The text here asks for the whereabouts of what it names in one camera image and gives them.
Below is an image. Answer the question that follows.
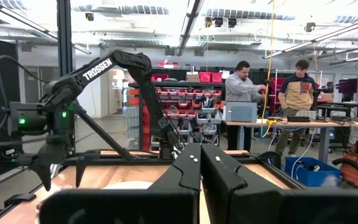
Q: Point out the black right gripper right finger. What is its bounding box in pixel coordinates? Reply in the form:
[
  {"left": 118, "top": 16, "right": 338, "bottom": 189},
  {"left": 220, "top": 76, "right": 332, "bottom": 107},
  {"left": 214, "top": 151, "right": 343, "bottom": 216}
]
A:
[{"left": 201, "top": 142, "right": 358, "bottom": 224}]

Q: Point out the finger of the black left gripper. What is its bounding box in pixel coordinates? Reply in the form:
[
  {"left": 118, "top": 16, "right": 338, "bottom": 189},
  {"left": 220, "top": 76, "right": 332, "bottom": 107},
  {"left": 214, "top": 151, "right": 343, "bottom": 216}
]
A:
[
  {"left": 29, "top": 161, "right": 55, "bottom": 192},
  {"left": 75, "top": 158, "right": 88, "bottom": 189}
]

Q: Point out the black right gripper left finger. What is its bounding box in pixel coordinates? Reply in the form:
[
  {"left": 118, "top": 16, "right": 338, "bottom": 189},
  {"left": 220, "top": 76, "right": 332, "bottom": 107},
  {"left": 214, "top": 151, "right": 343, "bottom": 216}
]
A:
[{"left": 39, "top": 142, "right": 202, "bottom": 224}]

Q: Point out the grey aluminium bar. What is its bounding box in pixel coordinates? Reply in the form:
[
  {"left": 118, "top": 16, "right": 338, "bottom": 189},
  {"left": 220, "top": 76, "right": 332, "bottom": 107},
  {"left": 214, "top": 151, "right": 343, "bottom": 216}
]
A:
[{"left": 0, "top": 166, "right": 35, "bottom": 194}]

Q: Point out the white round plate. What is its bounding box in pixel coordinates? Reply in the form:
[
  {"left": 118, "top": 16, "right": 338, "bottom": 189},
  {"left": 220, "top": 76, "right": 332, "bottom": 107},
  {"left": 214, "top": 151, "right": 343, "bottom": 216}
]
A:
[{"left": 102, "top": 180, "right": 154, "bottom": 190}]

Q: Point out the blue storage bin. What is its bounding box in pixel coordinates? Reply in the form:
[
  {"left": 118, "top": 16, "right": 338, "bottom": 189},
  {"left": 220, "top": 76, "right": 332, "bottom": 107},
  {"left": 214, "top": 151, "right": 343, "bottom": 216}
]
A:
[{"left": 284, "top": 156, "right": 343, "bottom": 187}]

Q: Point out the black power strip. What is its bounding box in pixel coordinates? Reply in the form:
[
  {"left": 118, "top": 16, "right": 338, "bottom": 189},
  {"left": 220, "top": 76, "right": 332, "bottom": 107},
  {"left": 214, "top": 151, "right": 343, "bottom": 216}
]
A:
[{"left": 287, "top": 115, "right": 311, "bottom": 123}]

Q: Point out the grey equipment case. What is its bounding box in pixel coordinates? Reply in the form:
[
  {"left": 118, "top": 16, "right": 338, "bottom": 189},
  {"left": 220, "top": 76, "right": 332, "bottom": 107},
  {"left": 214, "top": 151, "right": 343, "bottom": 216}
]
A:
[{"left": 224, "top": 101, "right": 258, "bottom": 123}]

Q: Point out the orange shop vacuum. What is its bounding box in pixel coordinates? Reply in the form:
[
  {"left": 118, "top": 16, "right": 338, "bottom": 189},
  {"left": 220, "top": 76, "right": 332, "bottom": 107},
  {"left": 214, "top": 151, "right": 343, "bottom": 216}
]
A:
[{"left": 333, "top": 136, "right": 358, "bottom": 190}]

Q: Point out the wooden workbench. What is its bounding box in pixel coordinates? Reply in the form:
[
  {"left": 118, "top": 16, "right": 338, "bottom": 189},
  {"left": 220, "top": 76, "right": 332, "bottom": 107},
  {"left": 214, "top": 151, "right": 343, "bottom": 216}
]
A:
[{"left": 222, "top": 118, "right": 358, "bottom": 164}]

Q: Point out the parts shelf rack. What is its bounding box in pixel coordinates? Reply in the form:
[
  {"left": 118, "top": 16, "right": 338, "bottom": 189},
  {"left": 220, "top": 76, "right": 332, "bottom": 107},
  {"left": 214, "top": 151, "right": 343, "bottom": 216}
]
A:
[{"left": 127, "top": 81, "right": 226, "bottom": 152}]

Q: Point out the person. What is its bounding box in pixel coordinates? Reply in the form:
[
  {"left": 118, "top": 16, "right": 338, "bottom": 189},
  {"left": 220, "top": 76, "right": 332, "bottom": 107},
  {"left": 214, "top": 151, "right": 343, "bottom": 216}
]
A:
[
  {"left": 274, "top": 59, "right": 318, "bottom": 156},
  {"left": 224, "top": 60, "right": 269, "bottom": 152}
]

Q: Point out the red tool cabinet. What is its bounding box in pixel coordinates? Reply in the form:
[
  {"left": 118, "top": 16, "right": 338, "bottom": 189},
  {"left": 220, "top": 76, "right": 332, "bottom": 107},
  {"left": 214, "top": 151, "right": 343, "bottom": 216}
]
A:
[{"left": 270, "top": 77, "right": 287, "bottom": 116}]

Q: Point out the dark computer monitor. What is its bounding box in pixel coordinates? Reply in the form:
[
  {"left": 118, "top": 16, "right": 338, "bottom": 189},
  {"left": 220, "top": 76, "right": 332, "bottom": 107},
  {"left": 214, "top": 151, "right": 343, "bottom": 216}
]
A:
[{"left": 338, "top": 77, "right": 358, "bottom": 94}]

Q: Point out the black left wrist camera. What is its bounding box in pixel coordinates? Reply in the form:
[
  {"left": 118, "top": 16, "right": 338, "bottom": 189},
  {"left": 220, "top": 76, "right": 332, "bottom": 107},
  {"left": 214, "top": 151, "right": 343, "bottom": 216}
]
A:
[{"left": 9, "top": 101, "right": 48, "bottom": 133}]

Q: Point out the black frame side rail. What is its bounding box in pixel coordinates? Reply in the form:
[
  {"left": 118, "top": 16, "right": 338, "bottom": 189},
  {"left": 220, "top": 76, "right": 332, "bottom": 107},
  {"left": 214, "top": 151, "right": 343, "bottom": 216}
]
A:
[{"left": 250, "top": 160, "right": 306, "bottom": 190}]

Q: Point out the black table edge bracket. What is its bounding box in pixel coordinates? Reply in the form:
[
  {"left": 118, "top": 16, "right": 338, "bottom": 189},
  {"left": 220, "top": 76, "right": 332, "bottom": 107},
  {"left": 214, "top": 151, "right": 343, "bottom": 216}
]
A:
[
  {"left": 253, "top": 151, "right": 282, "bottom": 169},
  {"left": 4, "top": 192, "right": 37, "bottom": 208}
]

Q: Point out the black frame end rail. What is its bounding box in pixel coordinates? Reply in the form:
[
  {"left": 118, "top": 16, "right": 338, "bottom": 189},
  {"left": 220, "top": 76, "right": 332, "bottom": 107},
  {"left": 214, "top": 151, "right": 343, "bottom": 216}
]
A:
[{"left": 0, "top": 149, "right": 281, "bottom": 170}]

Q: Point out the yellow hanging cable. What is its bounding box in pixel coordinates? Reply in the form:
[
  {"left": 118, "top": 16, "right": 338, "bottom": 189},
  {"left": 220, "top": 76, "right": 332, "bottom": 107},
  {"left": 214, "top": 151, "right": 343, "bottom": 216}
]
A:
[{"left": 259, "top": 0, "right": 277, "bottom": 138}]

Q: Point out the black frame post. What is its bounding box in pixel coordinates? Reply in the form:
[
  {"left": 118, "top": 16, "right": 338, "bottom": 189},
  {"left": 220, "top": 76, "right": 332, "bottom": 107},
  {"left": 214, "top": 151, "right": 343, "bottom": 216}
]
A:
[{"left": 56, "top": 0, "right": 74, "bottom": 150}]

